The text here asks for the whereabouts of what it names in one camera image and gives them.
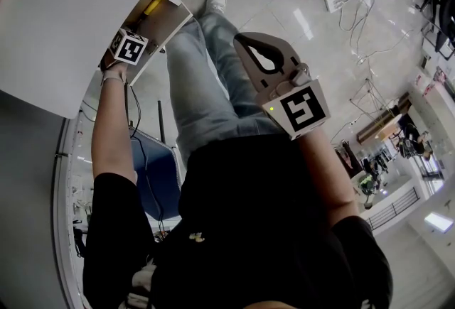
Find yellow handled screwdriver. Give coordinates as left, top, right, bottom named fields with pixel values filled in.
left=136, top=0, right=166, bottom=23

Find blue chair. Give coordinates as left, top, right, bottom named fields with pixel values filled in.
left=128, top=128, right=184, bottom=222

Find person's right forearm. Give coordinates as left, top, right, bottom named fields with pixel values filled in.
left=296, top=122, right=360, bottom=230

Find potted plant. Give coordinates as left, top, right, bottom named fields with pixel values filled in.
left=356, top=172, right=383, bottom=211

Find black metal railing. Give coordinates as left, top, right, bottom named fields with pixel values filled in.
left=365, top=186, right=421, bottom=231

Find tangled white cable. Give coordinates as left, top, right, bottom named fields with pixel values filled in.
left=337, top=0, right=417, bottom=67

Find grey wristband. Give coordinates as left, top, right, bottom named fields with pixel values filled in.
left=100, top=75, right=128, bottom=87

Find black cable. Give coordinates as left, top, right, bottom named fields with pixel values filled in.
left=124, top=82, right=168, bottom=241

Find white shoe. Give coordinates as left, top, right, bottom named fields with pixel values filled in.
left=201, top=0, right=228, bottom=19

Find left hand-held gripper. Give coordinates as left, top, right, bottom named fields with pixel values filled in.
left=108, top=27, right=149, bottom=66

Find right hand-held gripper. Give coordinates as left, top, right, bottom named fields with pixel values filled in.
left=232, top=31, right=329, bottom=141

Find light blue jeans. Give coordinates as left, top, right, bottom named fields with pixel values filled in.
left=165, top=11, right=286, bottom=163

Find person's black shirt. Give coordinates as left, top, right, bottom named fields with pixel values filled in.
left=82, top=133, right=394, bottom=309

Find person's left forearm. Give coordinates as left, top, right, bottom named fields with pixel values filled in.
left=90, top=62, right=140, bottom=185

